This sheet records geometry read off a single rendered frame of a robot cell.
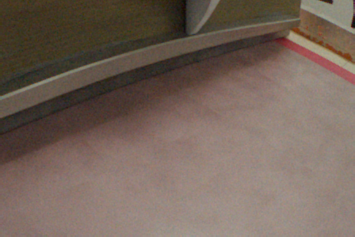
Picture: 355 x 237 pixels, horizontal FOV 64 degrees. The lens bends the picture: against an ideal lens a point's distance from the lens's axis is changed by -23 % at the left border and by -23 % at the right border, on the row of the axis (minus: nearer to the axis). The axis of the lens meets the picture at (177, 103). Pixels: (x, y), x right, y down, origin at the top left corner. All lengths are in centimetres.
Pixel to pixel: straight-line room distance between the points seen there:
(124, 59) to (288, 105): 12
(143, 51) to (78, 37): 4
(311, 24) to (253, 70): 18
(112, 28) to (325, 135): 14
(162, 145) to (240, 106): 6
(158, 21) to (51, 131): 9
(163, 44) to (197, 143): 5
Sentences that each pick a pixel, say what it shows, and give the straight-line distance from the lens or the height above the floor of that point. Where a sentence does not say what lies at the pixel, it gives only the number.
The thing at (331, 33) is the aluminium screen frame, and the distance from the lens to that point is 42.
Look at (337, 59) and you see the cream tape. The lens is 40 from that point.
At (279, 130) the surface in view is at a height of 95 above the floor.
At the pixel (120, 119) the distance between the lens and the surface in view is 18.
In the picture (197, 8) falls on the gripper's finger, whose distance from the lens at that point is 20.
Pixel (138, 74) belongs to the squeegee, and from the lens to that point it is 22.
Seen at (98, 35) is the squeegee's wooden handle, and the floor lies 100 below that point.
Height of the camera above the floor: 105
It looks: 30 degrees down
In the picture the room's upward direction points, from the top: 9 degrees clockwise
